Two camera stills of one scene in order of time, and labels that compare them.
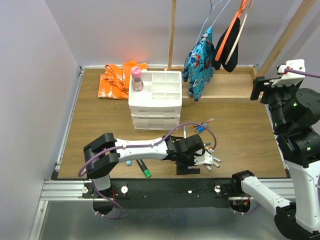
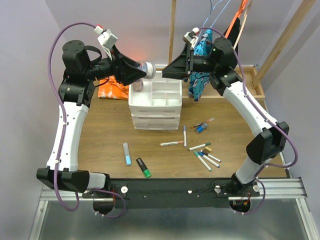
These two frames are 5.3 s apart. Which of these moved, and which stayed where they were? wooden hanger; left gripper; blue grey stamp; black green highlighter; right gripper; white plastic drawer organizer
Moved: left gripper; right gripper
Stayed: black green highlighter; wooden hanger; blue grey stamp; white plastic drawer organizer
